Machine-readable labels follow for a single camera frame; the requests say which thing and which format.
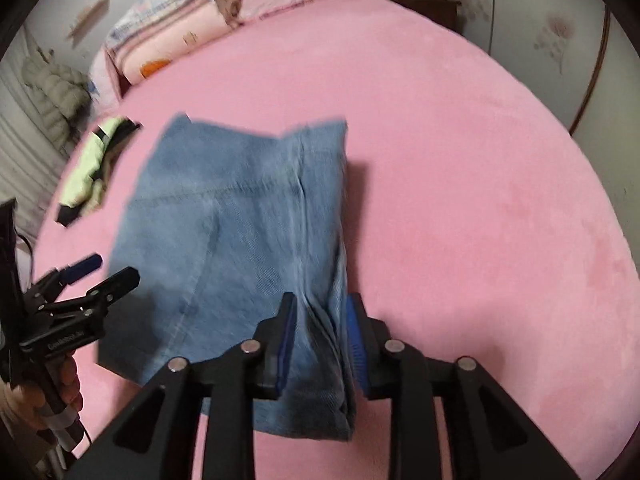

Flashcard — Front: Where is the blue denim jacket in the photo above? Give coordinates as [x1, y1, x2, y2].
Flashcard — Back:
[98, 115, 356, 441]

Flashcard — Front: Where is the left hand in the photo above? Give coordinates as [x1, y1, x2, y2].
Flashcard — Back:
[0, 353, 86, 430]

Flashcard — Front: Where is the green and black folded garment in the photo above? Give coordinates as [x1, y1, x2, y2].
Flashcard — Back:
[55, 116, 142, 228]

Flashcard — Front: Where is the beige curtain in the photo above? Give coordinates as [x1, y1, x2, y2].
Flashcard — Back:
[0, 26, 70, 240]

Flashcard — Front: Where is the pink bed sheet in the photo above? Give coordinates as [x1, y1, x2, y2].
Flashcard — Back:
[35, 0, 639, 479]

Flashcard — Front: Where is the grey puffer jacket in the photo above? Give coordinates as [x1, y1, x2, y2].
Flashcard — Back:
[20, 55, 91, 155]

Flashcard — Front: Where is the pink folded quilt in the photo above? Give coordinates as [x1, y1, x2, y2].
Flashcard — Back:
[113, 0, 240, 84]

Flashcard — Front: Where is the dark wooden nightstand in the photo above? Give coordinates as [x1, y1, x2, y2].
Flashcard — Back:
[390, 0, 459, 32]

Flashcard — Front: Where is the black cable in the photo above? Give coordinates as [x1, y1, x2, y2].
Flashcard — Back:
[14, 234, 36, 286]

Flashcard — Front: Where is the wooden wall shelf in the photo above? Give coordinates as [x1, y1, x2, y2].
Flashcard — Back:
[66, 0, 111, 47]

